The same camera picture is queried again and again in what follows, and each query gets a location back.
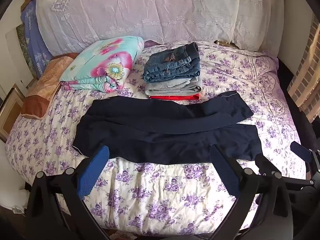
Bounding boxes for white cloth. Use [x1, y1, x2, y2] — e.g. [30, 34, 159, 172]
[0, 189, 28, 215]

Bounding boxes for folded red garment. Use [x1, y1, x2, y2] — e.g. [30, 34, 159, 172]
[149, 93, 201, 100]

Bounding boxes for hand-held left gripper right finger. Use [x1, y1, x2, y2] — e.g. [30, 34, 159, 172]
[210, 145, 294, 240]

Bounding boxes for wooden picture frame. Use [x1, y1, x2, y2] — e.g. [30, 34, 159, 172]
[0, 84, 25, 142]

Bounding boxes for folded teal pink floral quilt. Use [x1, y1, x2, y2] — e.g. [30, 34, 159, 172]
[59, 35, 145, 92]

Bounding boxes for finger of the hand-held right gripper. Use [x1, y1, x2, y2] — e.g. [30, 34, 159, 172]
[254, 153, 320, 189]
[291, 141, 320, 173]

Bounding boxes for brick pattern curtain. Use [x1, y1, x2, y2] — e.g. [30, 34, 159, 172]
[286, 17, 320, 123]

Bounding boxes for folded grey pants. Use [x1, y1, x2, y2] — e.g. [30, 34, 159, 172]
[145, 76, 203, 96]

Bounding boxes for blue patterned pillow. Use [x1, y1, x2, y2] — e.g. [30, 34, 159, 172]
[20, 0, 53, 79]

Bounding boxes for folded blue jeans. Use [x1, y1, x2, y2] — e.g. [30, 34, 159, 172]
[143, 42, 201, 83]

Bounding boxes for black bed frame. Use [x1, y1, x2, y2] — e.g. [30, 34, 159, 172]
[276, 55, 320, 153]

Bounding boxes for navy blue pants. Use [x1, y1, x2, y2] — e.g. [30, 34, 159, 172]
[72, 91, 262, 165]

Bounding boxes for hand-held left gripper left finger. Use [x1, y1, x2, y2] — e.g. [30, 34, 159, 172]
[25, 145, 110, 240]

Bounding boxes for orange brown cushion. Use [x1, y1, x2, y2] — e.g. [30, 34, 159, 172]
[20, 52, 80, 119]

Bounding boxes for purple floral bedspread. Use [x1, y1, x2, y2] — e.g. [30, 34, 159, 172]
[5, 40, 308, 235]

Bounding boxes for white lace cover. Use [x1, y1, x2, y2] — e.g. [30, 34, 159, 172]
[36, 0, 288, 55]

